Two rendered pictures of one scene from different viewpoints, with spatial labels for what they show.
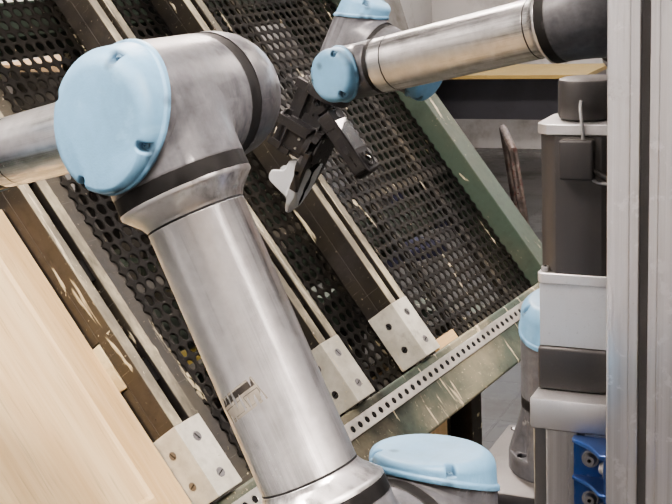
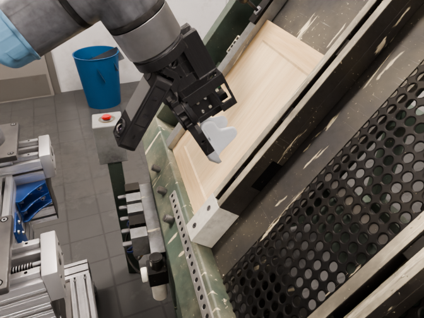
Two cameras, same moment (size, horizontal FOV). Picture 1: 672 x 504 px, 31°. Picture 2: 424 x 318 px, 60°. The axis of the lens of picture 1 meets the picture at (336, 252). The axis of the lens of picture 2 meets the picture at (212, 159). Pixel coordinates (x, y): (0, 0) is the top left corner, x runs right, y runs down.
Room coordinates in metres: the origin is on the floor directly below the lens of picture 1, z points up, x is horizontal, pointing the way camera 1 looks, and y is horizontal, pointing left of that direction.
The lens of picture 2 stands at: (2.21, -0.29, 1.64)
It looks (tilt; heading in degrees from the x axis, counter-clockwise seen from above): 34 degrees down; 133
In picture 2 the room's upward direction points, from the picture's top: straight up
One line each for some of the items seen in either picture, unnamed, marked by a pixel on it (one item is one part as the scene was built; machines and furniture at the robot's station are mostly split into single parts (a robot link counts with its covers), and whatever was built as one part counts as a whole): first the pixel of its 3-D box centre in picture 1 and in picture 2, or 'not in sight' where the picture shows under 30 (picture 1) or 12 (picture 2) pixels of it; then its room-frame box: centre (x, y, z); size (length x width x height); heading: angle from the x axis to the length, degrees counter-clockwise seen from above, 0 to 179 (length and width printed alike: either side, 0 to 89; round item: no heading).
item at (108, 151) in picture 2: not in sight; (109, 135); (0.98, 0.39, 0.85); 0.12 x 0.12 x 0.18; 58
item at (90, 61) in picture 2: not in sight; (102, 76); (-0.93, 1.49, 0.28); 0.48 x 0.44 x 0.56; 65
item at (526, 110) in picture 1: (503, 120); not in sight; (9.16, -1.33, 0.39); 1.46 x 0.78 x 0.78; 65
